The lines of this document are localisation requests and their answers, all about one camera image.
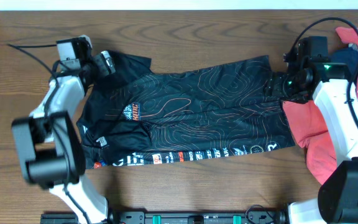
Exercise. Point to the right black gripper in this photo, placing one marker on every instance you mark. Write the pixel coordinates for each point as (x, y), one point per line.
(273, 86)

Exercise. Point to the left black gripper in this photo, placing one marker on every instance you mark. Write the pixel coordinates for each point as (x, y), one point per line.
(95, 68)

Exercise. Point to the black orange-patterned cycling jersey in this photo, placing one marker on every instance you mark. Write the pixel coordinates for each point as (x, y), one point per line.
(137, 117)

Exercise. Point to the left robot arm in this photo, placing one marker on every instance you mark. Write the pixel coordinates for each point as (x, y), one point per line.
(49, 151)

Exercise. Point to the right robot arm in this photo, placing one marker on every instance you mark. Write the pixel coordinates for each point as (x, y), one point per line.
(331, 89)

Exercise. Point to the red printed t-shirt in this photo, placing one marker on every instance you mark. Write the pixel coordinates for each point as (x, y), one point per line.
(308, 127)

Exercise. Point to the navy blue garment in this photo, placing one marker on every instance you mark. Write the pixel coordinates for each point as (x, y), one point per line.
(349, 56)

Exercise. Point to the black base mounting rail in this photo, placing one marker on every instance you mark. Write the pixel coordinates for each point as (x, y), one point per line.
(252, 216)

